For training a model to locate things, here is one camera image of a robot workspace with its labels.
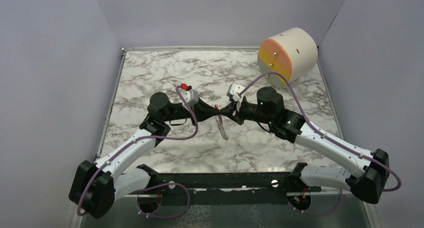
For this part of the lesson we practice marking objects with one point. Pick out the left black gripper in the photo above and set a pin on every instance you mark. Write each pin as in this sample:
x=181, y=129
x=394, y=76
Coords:
x=204, y=111

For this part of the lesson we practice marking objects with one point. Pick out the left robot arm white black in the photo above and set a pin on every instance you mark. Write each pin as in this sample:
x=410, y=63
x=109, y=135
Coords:
x=94, y=187

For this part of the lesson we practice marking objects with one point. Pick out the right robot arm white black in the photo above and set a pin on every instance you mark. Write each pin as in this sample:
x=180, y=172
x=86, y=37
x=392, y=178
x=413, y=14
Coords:
x=363, y=172

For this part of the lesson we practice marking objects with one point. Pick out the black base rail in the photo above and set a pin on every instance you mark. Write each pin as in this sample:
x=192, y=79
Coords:
x=237, y=188

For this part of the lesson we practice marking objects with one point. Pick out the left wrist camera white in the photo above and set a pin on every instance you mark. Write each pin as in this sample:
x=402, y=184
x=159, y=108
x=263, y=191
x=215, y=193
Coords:
x=189, y=96

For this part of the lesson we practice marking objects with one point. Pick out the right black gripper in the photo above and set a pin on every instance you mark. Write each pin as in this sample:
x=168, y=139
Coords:
x=228, y=110

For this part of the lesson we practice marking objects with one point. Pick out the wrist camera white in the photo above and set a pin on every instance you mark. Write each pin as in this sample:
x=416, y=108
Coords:
x=234, y=92
x=189, y=96

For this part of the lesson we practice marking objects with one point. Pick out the round drawer box pastel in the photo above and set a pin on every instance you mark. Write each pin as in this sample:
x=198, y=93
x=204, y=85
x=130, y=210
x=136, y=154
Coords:
x=292, y=53

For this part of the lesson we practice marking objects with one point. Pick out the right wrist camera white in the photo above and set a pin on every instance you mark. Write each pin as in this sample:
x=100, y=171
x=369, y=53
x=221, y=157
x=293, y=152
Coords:
x=234, y=92

